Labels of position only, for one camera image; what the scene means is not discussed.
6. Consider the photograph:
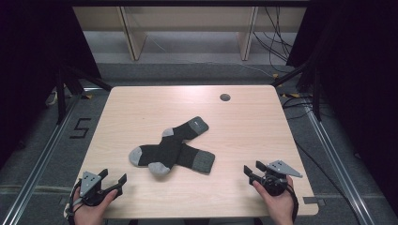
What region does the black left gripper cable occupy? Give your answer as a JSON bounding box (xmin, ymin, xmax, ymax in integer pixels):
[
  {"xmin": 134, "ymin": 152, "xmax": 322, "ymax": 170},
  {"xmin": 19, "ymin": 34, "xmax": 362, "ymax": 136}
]
[{"xmin": 67, "ymin": 182, "xmax": 83, "ymax": 225}]

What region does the bundle of black hanging cables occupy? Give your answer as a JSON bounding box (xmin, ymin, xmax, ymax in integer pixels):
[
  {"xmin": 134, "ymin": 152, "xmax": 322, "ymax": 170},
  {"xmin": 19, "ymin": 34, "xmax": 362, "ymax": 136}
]
[{"xmin": 253, "ymin": 6, "xmax": 295, "ymax": 73}]

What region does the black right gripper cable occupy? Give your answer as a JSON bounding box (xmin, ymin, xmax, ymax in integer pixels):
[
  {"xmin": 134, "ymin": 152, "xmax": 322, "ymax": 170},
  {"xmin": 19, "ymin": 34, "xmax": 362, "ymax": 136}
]
[{"xmin": 285, "ymin": 183, "xmax": 300, "ymax": 223}]

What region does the person's right hand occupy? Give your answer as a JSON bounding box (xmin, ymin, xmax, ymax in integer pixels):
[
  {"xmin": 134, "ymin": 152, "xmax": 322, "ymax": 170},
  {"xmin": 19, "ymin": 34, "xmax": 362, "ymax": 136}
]
[{"xmin": 253, "ymin": 176, "xmax": 296, "ymax": 225}]

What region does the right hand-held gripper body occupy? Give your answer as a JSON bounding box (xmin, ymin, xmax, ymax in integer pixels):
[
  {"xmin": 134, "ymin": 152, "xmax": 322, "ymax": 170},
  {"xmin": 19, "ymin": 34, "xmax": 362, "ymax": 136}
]
[{"xmin": 260, "ymin": 159, "xmax": 303, "ymax": 197}]

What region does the person's left hand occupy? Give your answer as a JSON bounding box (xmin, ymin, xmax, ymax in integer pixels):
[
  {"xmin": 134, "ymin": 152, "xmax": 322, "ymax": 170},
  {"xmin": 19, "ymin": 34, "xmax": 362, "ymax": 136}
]
[{"xmin": 72, "ymin": 187, "xmax": 119, "ymax": 225}]

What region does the beige wooden shelf unit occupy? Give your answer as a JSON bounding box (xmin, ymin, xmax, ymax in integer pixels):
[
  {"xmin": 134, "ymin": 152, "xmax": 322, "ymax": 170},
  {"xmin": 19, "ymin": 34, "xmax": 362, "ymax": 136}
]
[{"xmin": 72, "ymin": 6, "xmax": 308, "ymax": 62}]

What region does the black sock with grey toe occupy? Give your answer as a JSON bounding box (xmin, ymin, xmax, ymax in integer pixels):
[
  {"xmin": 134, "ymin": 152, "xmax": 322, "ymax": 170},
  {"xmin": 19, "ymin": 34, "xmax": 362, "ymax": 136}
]
[
  {"xmin": 128, "ymin": 142, "xmax": 216, "ymax": 175},
  {"xmin": 147, "ymin": 115, "xmax": 210, "ymax": 176}
]

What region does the black tape floor marking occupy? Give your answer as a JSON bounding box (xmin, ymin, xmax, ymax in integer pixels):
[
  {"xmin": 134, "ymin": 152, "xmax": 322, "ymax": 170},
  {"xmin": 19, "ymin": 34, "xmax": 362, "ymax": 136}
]
[{"xmin": 69, "ymin": 117, "xmax": 92, "ymax": 140}]

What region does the black metal stand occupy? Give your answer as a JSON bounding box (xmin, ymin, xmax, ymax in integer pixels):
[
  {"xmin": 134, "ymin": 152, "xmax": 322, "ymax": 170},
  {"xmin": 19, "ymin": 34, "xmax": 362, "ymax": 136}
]
[
  {"xmin": 55, "ymin": 65, "xmax": 113, "ymax": 126},
  {"xmin": 270, "ymin": 61, "xmax": 323, "ymax": 122}
]

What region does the dark curtain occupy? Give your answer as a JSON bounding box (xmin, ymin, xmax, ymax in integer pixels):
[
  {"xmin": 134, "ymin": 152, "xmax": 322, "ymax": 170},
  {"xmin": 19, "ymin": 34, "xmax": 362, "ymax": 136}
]
[
  {"xmin": 0, "ymin": 0, "xmax": 101, "ymax": 170},
  {"xmin": 285, "ymin": 0, "xmax": 398, "ymax": 217}
]

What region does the grey tape strip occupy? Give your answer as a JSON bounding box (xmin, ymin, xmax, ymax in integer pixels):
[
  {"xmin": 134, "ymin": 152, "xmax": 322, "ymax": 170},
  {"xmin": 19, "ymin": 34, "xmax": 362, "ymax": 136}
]
[{"xmin": 302, "ymin": 196, "xmax": 327, "ymax": 206}]

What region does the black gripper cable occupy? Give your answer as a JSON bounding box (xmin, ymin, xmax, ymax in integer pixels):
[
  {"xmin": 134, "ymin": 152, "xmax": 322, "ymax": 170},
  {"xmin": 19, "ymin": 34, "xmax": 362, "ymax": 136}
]
[
  {"xmin": 67, "ymin": 182, "xmax": 83, "ymax": 225},
  {"xmin": 285, "ymin": 183, "xmax": 300, "ymax": 223}
]

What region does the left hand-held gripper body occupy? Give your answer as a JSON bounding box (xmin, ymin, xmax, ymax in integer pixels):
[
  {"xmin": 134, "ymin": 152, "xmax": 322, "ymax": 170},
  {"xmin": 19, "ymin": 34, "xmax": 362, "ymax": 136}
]
[{"xmin": 78, "ymin": 171, "xmax": 124, "ymax": 207}]

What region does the black floor cable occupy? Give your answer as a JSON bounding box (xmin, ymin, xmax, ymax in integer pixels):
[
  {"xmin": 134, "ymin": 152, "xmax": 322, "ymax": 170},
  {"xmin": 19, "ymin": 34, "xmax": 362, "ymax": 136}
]
[{"xmin": 293, "ymin": 140, "xmax": 361, "ymax": 225}]

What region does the aluminium floor rail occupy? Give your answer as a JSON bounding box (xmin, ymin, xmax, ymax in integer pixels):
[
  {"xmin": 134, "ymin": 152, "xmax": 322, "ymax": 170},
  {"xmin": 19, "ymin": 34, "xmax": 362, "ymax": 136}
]
[
  {"xmin": 1, "ymin": 93, "xmax": 83, "ymax": 225},
  {"xmin": 303, "ymin": 102, "xmax": 377, "ymax": 225}
]

